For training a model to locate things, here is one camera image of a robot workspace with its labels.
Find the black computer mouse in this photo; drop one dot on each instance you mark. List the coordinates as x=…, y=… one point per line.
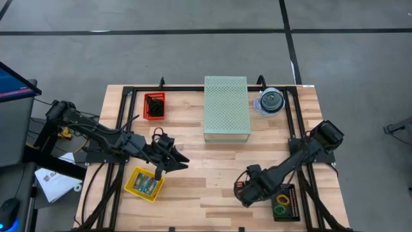
x=9, y=212

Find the green card box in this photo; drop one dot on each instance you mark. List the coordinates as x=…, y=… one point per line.
x=151, y=186

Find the yellow clamp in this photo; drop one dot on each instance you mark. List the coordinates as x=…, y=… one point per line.
x=65, y=133

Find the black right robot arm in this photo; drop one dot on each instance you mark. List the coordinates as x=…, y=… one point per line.
x=305, y=151

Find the black desk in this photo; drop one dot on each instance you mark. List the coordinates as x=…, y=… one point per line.
x=48, y=162

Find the grey floor stand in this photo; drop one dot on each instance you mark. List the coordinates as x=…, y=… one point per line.
x=399, y=125

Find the monitor with blue screen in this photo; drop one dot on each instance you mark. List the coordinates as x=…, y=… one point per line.
x=13, y=87

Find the white tape roll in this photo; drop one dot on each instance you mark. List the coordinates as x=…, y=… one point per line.
x=75, y=188

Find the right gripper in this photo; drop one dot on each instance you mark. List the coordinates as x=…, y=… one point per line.
x=256, y=185

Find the black frame bracket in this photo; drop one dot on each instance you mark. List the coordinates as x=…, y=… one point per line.
x=162, y=82
x=260, y=79

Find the green perforated metal shelf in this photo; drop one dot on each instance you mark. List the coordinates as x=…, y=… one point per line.
x=227, y=106

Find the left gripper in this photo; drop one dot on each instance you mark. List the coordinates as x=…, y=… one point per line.
x=161, y=149

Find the black plastic tray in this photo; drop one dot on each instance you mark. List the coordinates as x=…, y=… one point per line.
x=289, y=216

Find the yellow plastic basket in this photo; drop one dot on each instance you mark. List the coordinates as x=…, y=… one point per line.
x=130, y=188

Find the yellow green crayon box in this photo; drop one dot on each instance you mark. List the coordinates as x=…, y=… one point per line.
x=138, y=182

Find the white paper sheets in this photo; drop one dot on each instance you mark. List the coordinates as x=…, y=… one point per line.
x=54, y=185

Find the white cylindrical cup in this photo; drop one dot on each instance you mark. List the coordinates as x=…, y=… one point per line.
x=272, y=100

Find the red plastic basket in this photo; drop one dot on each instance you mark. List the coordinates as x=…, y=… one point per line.
x=154, y=94

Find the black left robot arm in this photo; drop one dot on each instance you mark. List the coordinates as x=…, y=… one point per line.
x=96, y=132

